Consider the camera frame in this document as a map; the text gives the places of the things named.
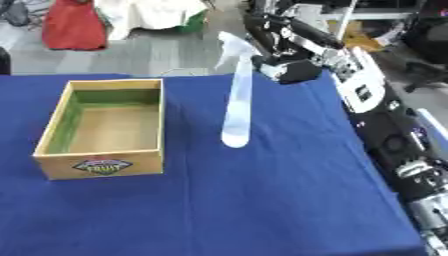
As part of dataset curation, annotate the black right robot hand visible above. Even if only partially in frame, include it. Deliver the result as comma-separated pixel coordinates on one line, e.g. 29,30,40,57
241,12,347,86

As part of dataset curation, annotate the tan cardboard box green inside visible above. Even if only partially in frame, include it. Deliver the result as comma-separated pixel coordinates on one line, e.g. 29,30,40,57
31,78,167,181

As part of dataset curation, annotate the black office chair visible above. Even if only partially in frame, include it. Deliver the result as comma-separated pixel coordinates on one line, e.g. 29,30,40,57
400,0,448,94

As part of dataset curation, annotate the white cloth bundle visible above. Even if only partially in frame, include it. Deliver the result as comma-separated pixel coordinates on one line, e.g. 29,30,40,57
92,0,210,42

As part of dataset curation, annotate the red bag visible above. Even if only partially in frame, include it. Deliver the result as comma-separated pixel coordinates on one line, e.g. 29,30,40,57
40,0,109,52

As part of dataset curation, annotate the black bag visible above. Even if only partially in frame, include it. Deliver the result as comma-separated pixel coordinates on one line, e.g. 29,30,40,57
0,0,34,28

